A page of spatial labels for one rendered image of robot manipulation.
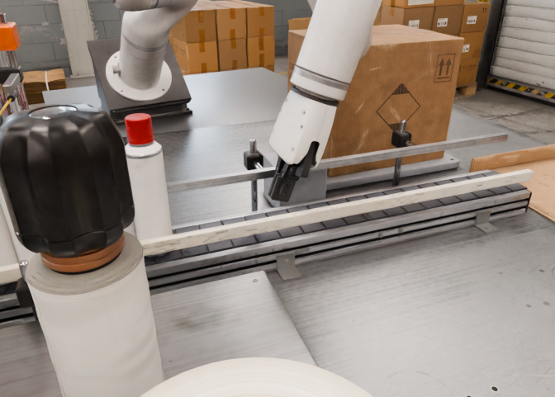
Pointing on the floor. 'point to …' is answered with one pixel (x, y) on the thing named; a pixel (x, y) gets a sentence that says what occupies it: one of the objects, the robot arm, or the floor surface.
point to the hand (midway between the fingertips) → (282, 187)
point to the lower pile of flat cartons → (46, 82)
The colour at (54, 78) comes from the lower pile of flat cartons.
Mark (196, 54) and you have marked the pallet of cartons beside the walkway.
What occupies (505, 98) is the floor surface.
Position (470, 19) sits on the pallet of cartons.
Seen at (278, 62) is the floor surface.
